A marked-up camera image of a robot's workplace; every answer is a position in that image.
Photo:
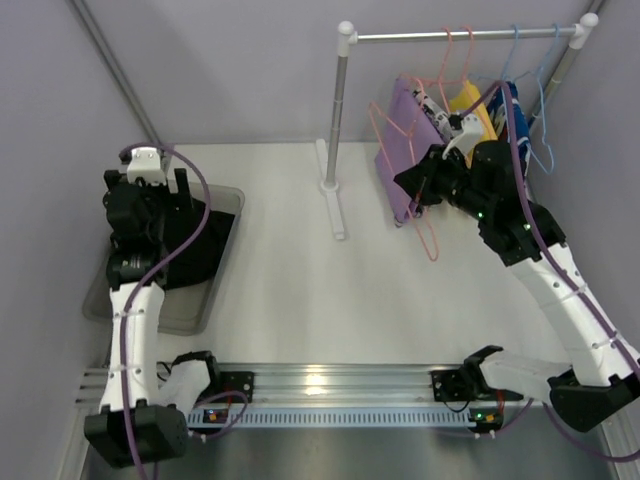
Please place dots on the blue slotted cable duct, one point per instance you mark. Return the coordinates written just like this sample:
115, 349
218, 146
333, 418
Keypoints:
347, 417

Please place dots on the purple trousers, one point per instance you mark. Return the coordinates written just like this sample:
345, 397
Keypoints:
397, 154

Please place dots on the aluminium mounting rail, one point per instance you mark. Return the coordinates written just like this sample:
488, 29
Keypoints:
341, 385

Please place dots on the empty light blue hanger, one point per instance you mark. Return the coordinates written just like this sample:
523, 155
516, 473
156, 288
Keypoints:
537, 73

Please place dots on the grey plastic bin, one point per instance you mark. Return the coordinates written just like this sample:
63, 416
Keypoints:
185, 311

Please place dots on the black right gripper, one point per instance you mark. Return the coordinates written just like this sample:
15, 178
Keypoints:
430, 175

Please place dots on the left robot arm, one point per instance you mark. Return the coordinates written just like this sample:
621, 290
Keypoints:
139, 420

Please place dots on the black white print trousers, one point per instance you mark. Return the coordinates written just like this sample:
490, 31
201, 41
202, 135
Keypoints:
438, 118

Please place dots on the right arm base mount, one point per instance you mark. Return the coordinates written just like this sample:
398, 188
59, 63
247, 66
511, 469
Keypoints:
462, 385

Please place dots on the white metal clothes rack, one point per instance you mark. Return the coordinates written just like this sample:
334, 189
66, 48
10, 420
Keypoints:
327, 151

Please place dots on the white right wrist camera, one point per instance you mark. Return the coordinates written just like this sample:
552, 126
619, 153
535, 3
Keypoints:
467, 132

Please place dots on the pink hanger of black trousers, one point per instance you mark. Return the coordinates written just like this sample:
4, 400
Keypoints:
420, 223

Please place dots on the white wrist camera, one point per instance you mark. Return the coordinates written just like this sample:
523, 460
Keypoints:
467, 132
148, 164

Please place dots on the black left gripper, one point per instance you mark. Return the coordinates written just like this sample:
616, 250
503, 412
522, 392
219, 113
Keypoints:
147, 187

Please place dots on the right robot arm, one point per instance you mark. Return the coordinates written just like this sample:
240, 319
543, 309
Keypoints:
600, 376

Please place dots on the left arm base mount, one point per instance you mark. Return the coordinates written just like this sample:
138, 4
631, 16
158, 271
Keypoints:
226, 381

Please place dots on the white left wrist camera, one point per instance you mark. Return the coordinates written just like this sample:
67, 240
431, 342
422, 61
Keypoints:
148, 164

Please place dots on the light blue hanger with trousers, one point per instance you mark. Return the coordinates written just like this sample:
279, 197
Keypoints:
478, 73

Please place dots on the pink hanger of purple trousers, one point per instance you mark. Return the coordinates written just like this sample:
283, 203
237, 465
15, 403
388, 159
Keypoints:
420, 82

